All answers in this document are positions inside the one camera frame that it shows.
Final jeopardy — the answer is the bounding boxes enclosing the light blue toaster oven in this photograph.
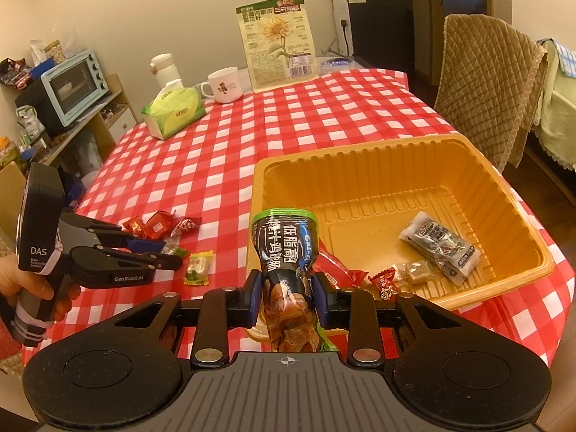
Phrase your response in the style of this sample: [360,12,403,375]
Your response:
[40,50,108,127]

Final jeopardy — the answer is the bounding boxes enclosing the black green chicken snack pack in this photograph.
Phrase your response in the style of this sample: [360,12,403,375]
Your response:
[252,208,338,353]

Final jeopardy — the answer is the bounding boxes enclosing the yellow green candy packet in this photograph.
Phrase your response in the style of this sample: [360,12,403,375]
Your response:
[184,250,215,287]

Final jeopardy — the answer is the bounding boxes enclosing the white thermos bottle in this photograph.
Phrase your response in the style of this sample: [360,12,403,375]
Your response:
[149,53,183,88]

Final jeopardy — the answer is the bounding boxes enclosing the quilted beige chair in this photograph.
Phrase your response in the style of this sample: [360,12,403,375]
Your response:
[435,14,547,172]

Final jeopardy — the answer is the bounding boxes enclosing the red snack packet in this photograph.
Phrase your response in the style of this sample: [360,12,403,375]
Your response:
[144,211,174,240]

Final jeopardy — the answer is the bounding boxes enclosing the green tissue pack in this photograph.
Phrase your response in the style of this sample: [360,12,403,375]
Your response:
[141,79,206,140]

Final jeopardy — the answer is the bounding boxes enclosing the grey clear snack packet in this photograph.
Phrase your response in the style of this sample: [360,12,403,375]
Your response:
[399,212,481,286]

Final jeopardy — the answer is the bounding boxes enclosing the dark red foil candy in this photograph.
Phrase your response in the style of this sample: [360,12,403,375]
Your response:
[170,216,202,238]

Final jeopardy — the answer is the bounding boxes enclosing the black mini fridge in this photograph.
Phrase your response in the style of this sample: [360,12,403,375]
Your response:
[332,0,415,74]

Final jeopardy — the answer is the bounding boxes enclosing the white mug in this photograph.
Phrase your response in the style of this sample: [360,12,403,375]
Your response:
[199,66,244,104]

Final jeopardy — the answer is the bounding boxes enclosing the orange plastic tray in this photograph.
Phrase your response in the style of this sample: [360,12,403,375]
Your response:
[251,134,554,310]

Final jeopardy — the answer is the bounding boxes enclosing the red snack pouch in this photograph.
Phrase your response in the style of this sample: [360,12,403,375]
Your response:
[312,241,368,289]

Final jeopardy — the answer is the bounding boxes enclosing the red white checkered tablecloth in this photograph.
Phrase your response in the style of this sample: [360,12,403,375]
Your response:
[21,67,576,368]

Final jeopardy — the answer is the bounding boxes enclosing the wooden shelf unit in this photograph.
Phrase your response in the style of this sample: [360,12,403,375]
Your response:
[0,73,139,235]

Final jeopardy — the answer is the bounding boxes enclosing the green wrapped candy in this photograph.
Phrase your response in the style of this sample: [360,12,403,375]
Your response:
[161,242,188,258]

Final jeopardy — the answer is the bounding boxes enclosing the clear wrapped candy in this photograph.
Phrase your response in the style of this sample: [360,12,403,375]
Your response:
[393,260,436,285]

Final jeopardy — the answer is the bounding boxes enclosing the small red foil candy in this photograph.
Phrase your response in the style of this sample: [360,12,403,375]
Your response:
[122,216,145,238]

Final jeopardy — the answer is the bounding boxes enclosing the left hand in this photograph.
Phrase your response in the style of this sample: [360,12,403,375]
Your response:
[0,253,81,322]

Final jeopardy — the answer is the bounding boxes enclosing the sofa with green cover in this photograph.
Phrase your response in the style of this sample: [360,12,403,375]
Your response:
[534,38,576,172]

